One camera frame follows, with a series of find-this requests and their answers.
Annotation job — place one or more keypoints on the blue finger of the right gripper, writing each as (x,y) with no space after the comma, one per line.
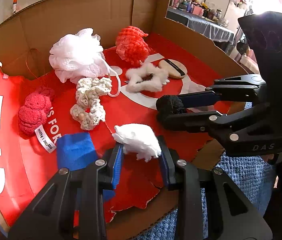
(201,121)
(199,99)

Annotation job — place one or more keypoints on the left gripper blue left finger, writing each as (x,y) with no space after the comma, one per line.
(114,157)

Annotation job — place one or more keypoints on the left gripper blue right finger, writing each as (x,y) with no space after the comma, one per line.
(167,162)

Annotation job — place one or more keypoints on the white translucent pad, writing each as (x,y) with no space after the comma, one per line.
(189,86)

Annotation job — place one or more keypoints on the black fuzzy scrunchie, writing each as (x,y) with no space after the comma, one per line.
(169,104)

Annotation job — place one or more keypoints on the beige powder puff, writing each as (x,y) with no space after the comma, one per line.
(176,69)

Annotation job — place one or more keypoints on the white towel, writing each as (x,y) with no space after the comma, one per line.
(139,139)

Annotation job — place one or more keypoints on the blue sponge cloth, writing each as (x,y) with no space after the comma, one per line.
(76,151)

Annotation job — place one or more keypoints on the white fluffy star scrunchie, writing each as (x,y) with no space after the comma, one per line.
(146,78)

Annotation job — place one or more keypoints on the cream crochet scrunchie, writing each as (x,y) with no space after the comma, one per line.
(88,110)

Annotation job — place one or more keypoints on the red mesh bath pouf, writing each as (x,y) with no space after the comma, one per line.
(131,46)

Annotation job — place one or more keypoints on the red knitted plush ball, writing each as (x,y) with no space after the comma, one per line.
(32,115)

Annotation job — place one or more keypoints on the white mesh bath pouf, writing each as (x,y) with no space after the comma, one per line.
(80,55)

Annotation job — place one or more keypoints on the blue knitted blanket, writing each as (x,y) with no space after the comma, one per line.
(69,204)

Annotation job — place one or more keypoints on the dark cloth covered table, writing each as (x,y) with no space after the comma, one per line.
(222,37)

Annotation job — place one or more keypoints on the cardboard box with red lining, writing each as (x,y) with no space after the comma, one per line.
(25,42)

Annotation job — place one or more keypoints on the cosmetics clutter on table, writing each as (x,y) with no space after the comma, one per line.
(201,9)

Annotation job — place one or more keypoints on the mop stick orange tip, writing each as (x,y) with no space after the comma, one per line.
(14,6)

